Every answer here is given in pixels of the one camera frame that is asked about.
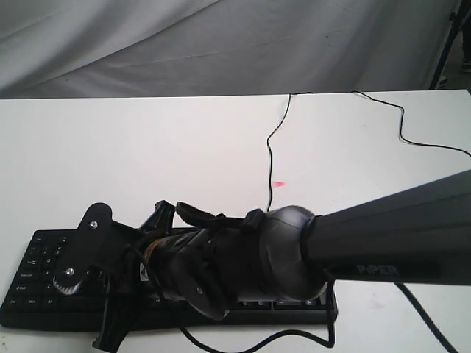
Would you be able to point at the black acer keyboard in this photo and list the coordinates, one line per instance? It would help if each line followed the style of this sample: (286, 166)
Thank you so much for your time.
(33, 303)

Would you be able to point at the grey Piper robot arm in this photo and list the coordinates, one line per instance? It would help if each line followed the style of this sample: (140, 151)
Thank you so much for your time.
(420, 235)

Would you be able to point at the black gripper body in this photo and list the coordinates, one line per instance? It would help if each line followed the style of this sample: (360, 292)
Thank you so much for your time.
(132, 286)

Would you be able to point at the white backdrop cloth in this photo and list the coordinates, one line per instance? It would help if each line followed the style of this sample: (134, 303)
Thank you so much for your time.
(93, 49)

